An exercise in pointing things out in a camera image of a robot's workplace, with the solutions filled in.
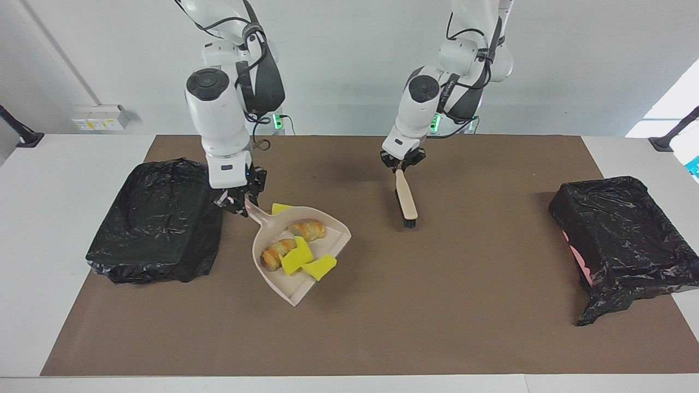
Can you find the white yellow wall socket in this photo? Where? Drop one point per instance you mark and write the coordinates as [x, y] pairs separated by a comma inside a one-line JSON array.
[[101, 119]]

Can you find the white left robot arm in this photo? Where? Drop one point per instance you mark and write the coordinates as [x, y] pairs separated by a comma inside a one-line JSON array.
[[420, 109]]

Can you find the beige plastic dustpan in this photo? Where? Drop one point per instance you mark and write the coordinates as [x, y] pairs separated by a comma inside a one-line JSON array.
[[273, 226]]

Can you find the black bag lined pink bin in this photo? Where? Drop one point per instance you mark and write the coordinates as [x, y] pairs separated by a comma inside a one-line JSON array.
[[628, 240]]

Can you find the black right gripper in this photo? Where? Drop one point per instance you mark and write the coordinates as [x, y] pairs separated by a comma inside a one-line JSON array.
[[256, 183]]

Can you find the pale crusty bread chunk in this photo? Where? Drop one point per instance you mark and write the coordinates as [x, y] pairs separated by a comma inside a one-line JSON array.
[[308, 229], [272, 255]]

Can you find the white blue packet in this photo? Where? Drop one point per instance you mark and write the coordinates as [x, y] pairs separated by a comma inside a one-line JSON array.
[[693, 166]]

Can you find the notched yellow sponge piece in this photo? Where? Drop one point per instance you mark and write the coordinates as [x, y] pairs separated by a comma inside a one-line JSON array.
[[295, 262]]

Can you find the beige hand brush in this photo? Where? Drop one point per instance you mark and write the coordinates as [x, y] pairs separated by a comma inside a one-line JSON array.
[[406, 196]]

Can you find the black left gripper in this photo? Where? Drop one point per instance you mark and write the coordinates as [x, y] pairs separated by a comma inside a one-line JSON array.
[[407, 162]]

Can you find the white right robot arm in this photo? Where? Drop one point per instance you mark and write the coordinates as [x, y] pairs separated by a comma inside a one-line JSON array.
[[218, 120]]

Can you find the black clamp stand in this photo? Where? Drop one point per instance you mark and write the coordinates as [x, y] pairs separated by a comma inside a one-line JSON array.
[[663, 143], [30, 139]]

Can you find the brown table mat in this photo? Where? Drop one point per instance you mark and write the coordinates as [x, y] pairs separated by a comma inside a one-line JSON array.
[[349, 344]]

